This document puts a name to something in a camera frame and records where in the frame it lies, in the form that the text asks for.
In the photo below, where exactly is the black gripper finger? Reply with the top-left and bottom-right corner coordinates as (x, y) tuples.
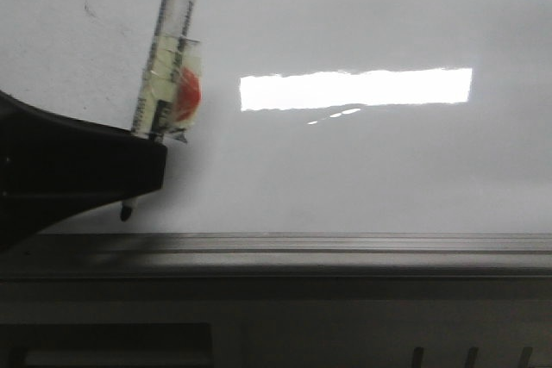
(1, 93), (167, 250)

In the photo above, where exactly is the red magnet taped to marker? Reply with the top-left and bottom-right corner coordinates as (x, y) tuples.
(166, 38), (204, 145)

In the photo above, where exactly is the white black whiteboard marker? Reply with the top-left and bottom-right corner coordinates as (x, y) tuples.
(119, 0), (209, 222)

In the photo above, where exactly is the grey cabinet below whiteboard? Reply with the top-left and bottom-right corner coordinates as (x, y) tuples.
(1, 278), (551, 367)

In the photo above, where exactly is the white whiteboard with metal frame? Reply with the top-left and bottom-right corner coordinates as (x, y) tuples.
(1, 0), (551, 278)

